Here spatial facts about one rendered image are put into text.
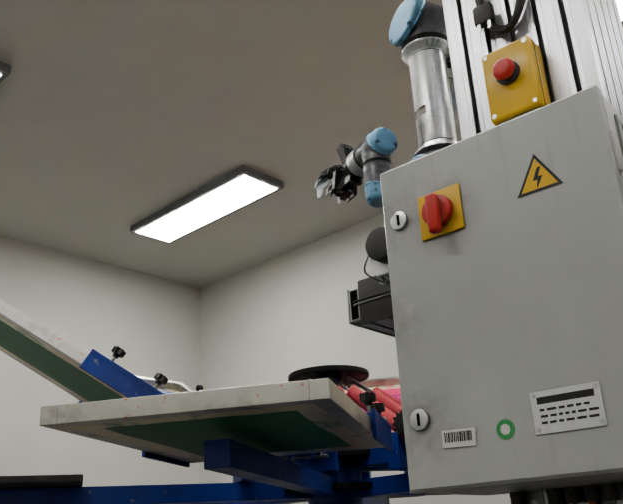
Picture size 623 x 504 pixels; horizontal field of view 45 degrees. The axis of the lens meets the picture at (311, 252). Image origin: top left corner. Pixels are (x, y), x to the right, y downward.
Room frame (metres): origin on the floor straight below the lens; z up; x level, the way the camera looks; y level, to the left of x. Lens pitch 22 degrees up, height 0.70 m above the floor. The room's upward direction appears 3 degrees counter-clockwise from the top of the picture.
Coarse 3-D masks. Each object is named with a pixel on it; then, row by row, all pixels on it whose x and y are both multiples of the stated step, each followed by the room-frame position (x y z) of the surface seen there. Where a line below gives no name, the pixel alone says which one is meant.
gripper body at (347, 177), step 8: (336, 168) 1.83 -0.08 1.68; (344, 168) 1.78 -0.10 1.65; (336, 176) 1.82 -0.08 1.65; (344, 176) 1.82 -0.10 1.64; (352, 176) 1.78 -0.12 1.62; (336, 184) 1.83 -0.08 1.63; (344, 184) 1.80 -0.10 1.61; (352, 184) 1.80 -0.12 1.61; (360, 184) 1.79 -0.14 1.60; (328, 192) 1.85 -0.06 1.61; (336, 192) 1.86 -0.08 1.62; (344, 192) 1.86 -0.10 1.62; (352, 192) 1.85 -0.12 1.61; (344, 200) 1.89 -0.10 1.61
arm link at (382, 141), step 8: (384, 128) 1.65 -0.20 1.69; (368, 136) 1.66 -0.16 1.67; (376, 136) 1.63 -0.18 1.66; (384, 136) 1.64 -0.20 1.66; (392, 136) 1.65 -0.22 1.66; (360, 144) 1.69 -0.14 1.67; (368, 144) 1.65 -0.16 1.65; (376, 144) 1.64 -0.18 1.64; (384, 144) 1.64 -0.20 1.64; (392, 144) 1.65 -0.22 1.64; (360, 152) 1.69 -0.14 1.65; (368, 152) 1.66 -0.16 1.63; (376, 152) 1.66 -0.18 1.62; (384, 152) 1.65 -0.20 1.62; (392, 152) 1.67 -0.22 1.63; (360, 160) 1.71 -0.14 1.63
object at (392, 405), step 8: (328, 376) 2.74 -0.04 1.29; (360, 384) 2.79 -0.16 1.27; (352, 392) 2.63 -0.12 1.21; (360, 392) 2.62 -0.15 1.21; (376, 392) 2.73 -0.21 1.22; (384, 392) 2.80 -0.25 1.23; (376, 400) 2.72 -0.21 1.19; (384, 400) 2.70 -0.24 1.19; (392, 400) 2.70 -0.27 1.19; (392, 408) 2.67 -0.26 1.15; (400, 408) 2.66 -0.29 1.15; (384, 416) 2.54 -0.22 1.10; (392, 416) 2.53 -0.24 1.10
